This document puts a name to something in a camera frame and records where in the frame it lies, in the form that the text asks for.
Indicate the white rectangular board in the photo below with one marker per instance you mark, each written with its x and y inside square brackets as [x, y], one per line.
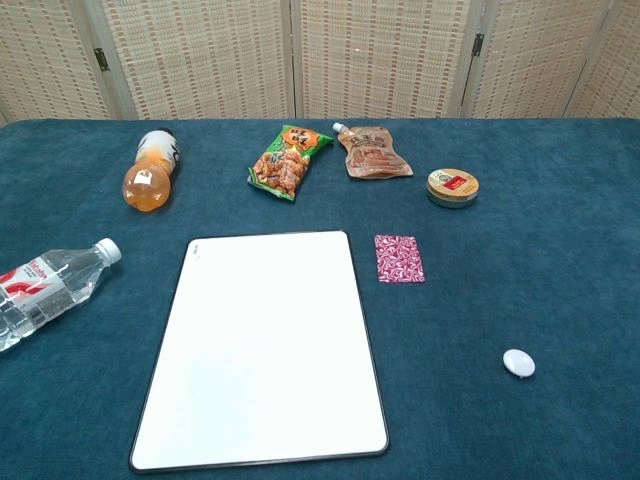
[260, 350]

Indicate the small white oval puck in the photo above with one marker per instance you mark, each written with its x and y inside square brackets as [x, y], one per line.
[518, 362]

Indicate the pink patterned card packet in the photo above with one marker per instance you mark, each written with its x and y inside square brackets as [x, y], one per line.
[399, 259]

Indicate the blue table cloth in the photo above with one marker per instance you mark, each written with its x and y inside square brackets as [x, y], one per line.
[500, 300]

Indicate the brown spout pouch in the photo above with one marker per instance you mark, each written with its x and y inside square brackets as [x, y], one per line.
[375, 155]

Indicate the orange drink bottle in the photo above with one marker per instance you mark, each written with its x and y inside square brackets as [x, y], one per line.
[147, 185]

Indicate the green snack bag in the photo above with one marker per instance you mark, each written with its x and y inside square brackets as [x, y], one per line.
[282, 167]

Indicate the woven folding screen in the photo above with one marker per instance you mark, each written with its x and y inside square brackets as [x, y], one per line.
[200, 60]

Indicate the dark metal screen hinge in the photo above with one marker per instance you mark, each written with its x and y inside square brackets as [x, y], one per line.
[478, 44]
[101, 59]

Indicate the round gold tin red label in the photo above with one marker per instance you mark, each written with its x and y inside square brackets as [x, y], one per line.
[452, 185]

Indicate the clear water bottle red label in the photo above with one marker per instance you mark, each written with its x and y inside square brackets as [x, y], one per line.
[60, 285]

